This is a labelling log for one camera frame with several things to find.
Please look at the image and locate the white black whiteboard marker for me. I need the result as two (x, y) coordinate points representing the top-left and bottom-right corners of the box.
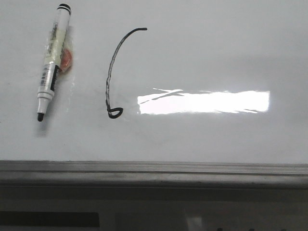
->
(37, 3), (71, 122)

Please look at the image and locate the white whiteboard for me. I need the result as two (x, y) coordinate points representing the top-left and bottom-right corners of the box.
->
(0, 0), (308, 164)

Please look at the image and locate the grey aluminium whiteboard frame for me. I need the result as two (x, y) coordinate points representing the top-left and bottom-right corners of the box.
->
(0, 161), (308, 189)

